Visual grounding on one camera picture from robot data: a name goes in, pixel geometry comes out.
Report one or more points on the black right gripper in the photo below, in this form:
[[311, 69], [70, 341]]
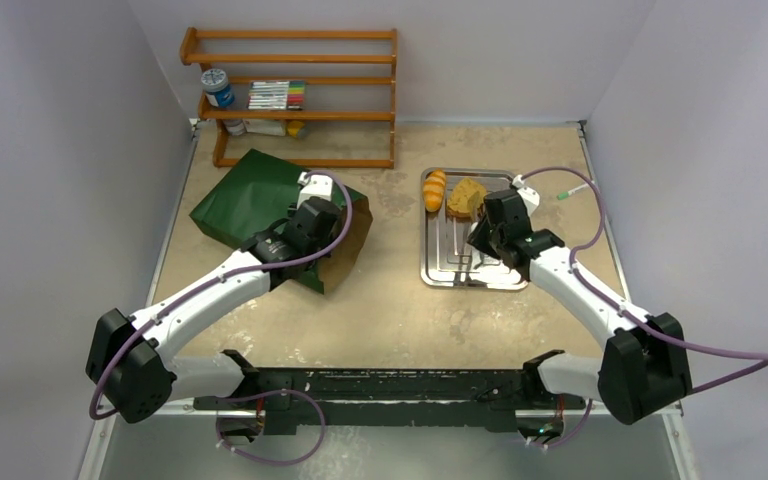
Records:
[[490, 235]]

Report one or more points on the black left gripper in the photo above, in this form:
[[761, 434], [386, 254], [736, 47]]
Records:
[[325, 243]]

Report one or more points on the silver metal tongs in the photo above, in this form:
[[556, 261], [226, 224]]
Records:
[[473, 218]]

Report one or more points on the brown fake bread slice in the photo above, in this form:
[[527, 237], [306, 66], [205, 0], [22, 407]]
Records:
[[466, 195]]

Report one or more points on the green brown paper bag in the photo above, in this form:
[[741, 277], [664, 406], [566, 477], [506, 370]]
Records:
[[258, 191]]

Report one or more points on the orange fake bread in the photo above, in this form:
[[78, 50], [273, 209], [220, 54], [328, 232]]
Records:
[[433, 191]]

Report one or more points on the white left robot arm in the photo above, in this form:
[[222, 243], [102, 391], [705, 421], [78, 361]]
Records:
[[134, 360]]

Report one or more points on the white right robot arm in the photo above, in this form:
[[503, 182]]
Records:
[[643, 367]]

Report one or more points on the silver metal tray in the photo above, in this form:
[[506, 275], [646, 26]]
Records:
[[446, 259]]

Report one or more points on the green white marker pen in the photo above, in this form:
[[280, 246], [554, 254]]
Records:
[[568, 193]]

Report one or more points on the yellow small bottle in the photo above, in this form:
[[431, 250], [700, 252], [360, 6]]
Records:
[[296, 129]]

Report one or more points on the white small box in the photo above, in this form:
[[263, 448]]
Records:
[[271, 127]]

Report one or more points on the small grey jar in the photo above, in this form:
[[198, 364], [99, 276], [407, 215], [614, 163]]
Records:
[[234, 127]]

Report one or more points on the pack of coloured markers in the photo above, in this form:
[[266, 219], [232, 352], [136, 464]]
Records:
[[275, 95]]

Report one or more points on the blue white jar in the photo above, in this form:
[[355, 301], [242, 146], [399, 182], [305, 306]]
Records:
[[217, 87]]

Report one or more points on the orange wooden shelf rack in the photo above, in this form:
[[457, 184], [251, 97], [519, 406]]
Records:
[[245, 98]]

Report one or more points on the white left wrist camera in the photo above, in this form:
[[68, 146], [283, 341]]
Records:
[[314, 185]]

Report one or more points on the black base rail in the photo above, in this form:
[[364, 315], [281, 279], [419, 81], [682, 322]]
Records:
[[497, 400]]

